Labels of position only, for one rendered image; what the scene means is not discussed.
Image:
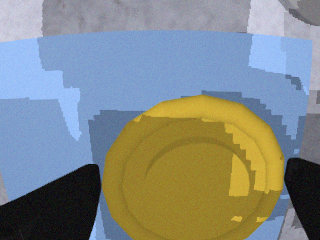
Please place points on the yellow plate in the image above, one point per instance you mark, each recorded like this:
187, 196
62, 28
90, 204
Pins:
195, 168

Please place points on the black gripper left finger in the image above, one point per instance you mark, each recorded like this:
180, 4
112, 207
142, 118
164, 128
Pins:
64, 209

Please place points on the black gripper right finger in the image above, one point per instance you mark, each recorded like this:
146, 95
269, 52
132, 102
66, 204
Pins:
302, 178

